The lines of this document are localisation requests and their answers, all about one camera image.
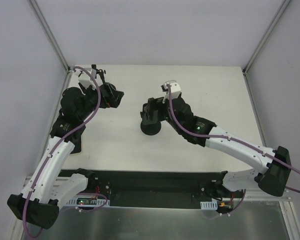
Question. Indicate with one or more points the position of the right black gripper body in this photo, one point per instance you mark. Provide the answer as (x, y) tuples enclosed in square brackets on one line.
[(157, 110)]

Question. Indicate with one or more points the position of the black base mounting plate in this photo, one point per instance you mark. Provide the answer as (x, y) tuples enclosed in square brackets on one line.
[(169, 190)]

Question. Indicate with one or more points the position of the black phone cream case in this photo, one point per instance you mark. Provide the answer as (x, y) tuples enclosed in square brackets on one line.
[(77, 148)]

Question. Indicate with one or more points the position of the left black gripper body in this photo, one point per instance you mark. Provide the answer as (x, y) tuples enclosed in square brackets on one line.
[(106, 94)]

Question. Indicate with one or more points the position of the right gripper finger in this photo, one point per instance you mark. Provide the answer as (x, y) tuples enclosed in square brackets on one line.
[(149, 118), (154, 103)]

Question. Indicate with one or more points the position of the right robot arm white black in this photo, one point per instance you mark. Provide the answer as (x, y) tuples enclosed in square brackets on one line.
[(269, 168)]

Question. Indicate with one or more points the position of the aluminium rail right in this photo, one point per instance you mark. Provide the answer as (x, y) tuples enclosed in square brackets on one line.
[(259, 195)]

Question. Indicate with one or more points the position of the right aluminium frame post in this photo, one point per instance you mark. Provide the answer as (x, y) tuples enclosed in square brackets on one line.
[(283, 7)]

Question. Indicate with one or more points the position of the aluminium frame post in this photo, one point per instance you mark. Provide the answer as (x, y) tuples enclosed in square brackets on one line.
[(48, 33), (283, 7)]

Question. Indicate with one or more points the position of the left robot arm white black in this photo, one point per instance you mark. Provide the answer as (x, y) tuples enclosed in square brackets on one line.
[(38, 203)]

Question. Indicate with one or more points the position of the right white cable duct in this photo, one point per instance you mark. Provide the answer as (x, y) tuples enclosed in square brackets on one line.
[(209, 205)]

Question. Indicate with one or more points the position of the black phone stand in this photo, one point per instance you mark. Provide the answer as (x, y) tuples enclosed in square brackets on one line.
[(151, 129), (101, 73)]

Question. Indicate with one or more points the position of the left aluminium frame post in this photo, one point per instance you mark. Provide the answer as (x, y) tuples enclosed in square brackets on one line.
[(48, 33)]

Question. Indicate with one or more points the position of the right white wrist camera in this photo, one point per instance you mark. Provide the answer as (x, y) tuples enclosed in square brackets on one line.
[(171, 89)]

